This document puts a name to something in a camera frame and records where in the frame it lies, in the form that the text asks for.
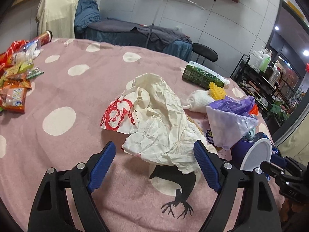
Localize purple plastic bag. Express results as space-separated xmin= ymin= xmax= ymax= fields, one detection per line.
xmin=206 ymin=96 xmax=258 ymax=150

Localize orange foam fruit net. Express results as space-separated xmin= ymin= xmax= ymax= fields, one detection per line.
xmin=249 ymin=104 xmax=259 ymax=116

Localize yellow foam fruit net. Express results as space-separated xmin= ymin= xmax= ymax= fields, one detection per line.
xmin=209 ymin=82 xmax=226 ymax=101

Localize purple paper cup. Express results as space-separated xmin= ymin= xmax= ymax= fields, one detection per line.
xmin=231 ymin=138 xmax=272 ymax=172

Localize potted green plant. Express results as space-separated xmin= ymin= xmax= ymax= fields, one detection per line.
xmin=270 ymin=88 xmax=306 ymax=126

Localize pink polka dot blanket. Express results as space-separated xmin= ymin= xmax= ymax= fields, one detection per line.
xmin=1 ymin=39 xmax=281 ymax=231

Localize green milk carton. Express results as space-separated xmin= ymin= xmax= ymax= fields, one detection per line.
xmin=182 ymin=61 xmax=230 ymax=90

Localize black metal trolley rack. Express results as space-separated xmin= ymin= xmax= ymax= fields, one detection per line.
xmin=230 ymin=55 xmax=280 ymax=118

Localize bottles on trolley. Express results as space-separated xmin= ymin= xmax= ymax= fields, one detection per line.
xmin=249 ymin=48 xmax=281 ymax=83

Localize black round stool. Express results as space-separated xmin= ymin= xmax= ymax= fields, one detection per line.
xmin=192 ymin=43 xmax=218 ymax=64

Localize grey blue massage bed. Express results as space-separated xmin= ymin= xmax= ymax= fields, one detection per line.
xmin=75 ymin=18 xmax=193 ymax=62

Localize snack packet pile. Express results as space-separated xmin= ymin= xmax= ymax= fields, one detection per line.
xmin=1 ymin=40 xmax=43 ymax=114

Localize red chips can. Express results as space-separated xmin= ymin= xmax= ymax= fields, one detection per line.
xmin=33 ymin=30 xmax=53 ymax=47

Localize blue crumpled bedding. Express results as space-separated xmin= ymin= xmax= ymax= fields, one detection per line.
xmin=74 ymin=0 xmax=102 ymax=34

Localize cream cloth covered chair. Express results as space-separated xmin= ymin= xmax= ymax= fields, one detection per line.
xmin=36 ymin=0 xmax=78 ymax=38

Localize white curved lamp pole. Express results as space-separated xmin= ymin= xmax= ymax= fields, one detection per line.
xmin=145 ymin=0 xmax=210 ymax=48

